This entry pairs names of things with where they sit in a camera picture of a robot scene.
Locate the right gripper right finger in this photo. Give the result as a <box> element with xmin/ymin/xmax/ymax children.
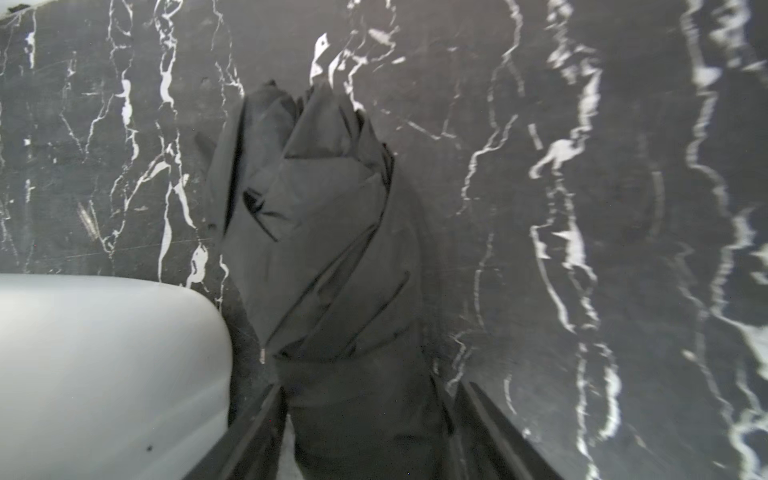
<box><xmin>452</xmin><ymin>381</ymin><xmax>562</xmax><ymax>480</ymax></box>

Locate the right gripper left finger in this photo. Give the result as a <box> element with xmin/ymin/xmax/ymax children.
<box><xmin>184</xmin><ymin>384</ymin><xmax>287</xmax><ymax>480</ymax></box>

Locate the white plastic storage box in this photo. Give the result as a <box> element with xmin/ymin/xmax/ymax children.
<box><xmin>1</xmin><ymin>274</ymin><xmax>233</xmax><ymax>479</ymax></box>

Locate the black umbrella back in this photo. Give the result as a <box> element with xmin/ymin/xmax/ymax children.
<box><xmin>205</xmin><ymin>82</ymin><xmax>449</xmax><ymax>479</ymax></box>

